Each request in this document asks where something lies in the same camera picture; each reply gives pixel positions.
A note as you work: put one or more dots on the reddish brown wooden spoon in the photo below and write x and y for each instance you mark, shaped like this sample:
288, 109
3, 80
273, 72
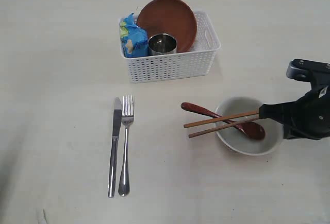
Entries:
247, 126

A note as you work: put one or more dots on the silver table knife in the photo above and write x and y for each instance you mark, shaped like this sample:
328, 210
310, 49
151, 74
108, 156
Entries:
117, 116

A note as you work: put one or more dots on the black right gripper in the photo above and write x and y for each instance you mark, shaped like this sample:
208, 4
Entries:
307, 117

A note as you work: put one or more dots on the blue snack packet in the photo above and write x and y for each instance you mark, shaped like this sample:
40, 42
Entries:
134, 39

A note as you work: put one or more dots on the wooden chopstick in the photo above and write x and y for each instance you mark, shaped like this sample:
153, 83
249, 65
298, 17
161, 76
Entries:
222, 127
214, 120

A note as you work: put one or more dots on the stainless steel cup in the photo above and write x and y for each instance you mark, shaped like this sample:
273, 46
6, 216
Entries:
162, 44

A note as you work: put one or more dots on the white perforated plastic basket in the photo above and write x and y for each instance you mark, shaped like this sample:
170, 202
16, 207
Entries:
196, 62

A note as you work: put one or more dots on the brown round wooden plate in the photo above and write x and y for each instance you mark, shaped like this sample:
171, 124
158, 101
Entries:
170, 16

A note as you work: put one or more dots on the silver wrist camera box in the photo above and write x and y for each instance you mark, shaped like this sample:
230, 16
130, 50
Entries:
305, 70

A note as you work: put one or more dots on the silver fork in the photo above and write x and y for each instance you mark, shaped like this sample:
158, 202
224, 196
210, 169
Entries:
127, 119

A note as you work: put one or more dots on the clear glass bowl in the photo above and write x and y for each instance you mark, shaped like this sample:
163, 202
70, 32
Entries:
237, 141

